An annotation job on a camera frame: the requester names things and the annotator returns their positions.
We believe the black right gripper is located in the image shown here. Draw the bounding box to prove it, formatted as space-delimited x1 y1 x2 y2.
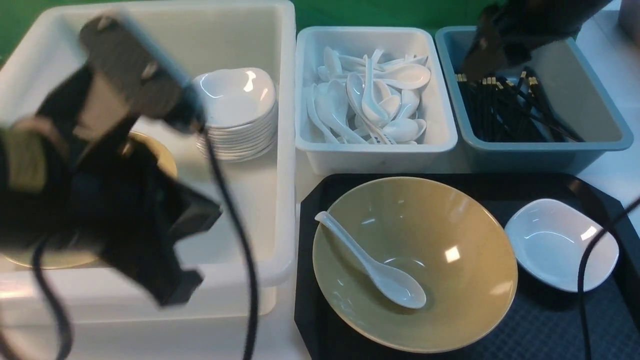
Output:
460 0 610 81

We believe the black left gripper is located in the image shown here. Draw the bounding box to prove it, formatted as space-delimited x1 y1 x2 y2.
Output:
36 13 222 307

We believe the green backdrop cloth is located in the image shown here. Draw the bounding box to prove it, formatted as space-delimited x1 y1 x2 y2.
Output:
0 0 494 64

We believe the pile of white soup spoons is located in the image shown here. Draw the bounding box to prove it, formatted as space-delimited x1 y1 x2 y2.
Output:
302 47 432 145

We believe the stack of white saucers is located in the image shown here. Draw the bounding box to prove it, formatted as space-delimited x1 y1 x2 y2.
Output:
207 103 279 161

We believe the blue-grey chopstick bin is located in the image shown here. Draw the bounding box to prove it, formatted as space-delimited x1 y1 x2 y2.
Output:
435 26 634 174

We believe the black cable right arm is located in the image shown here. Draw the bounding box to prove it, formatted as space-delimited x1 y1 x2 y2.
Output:
577 197 640 360

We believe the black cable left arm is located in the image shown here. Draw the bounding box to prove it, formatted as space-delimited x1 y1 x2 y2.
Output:
0 125 260 360

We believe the large white plastic tub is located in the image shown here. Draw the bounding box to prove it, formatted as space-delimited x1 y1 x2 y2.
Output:
1 0 297 324

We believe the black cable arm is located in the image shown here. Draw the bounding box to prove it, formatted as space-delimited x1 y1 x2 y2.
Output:
0 125 260 360
577 197 640 360

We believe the yellow noodle bowl in tub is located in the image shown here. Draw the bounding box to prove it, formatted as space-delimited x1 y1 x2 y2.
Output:
1 131 178 272

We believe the white soup spoon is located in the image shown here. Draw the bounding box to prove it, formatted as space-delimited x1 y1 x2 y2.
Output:
315 210 427 310

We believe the yellow noodle bowl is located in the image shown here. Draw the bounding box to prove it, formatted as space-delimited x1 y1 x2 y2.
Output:
312 177 518 354
1 131 178 272

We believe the white square saucer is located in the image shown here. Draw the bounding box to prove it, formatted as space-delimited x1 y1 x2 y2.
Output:
504 198 602 293

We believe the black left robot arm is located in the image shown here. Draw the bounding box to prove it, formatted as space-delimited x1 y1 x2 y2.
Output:
1 12 222 307

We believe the white spoon bin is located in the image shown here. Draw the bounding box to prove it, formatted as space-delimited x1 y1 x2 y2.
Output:
295 26 458 176

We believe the pile of black chopsticks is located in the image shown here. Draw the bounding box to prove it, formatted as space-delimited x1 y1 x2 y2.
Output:
455 65 585 143

